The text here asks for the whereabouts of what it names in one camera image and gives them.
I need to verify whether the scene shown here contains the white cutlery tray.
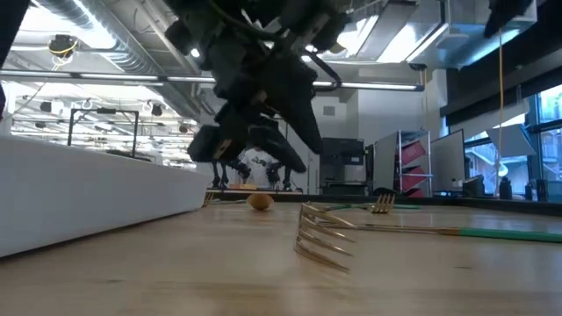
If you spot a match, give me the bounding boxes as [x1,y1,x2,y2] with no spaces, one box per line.
[0,133,213,259]

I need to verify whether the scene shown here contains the person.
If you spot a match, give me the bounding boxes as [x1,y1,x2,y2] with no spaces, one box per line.
[240,147,277,190]

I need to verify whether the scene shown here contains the black bottle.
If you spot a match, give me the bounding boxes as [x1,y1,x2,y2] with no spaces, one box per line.
[499,176,514,201]

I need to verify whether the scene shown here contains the black cord reel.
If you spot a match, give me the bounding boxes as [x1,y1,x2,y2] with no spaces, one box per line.
[47,33,79,60]

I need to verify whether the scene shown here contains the metal shelf with red bins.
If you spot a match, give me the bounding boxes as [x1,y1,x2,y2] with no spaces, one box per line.
[397,129,434,198]

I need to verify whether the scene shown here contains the wooden workbench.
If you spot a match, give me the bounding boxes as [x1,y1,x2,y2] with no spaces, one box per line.
[205,187,304,196]

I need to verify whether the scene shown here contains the white angled panel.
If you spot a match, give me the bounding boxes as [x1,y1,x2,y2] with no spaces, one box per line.
[485,124,537,158]

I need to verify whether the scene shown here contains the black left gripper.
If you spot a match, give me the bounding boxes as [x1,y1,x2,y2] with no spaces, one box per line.
[205,25,325,174]

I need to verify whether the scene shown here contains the long ceiling light bar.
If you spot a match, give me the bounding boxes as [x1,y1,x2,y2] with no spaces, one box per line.
[0,68,425,92]

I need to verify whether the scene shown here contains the rectangular silver air duct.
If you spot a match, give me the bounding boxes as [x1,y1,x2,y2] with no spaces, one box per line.
[346,0,539,71]

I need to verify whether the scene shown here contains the round silver air duct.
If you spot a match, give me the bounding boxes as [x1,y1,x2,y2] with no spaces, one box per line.
[34,0,203,119]

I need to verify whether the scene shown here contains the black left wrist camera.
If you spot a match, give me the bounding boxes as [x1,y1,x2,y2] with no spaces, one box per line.
[187,125,249,163]

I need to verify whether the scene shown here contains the yellow hanging cord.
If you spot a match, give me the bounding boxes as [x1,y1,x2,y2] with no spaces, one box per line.
[495,28,505,198]

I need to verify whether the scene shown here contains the black cabinet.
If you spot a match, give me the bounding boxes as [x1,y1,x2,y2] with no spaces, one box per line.
[319,137,368,197]

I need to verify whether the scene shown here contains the black monitor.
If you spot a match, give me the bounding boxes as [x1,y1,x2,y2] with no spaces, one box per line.
[463,174,486,198]

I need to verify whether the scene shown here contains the gray board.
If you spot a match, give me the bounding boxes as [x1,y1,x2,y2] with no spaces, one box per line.
[372,133,400,194]

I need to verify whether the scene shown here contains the black gantry frame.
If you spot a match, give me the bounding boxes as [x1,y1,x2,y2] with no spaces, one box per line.
[68,108,141,159]

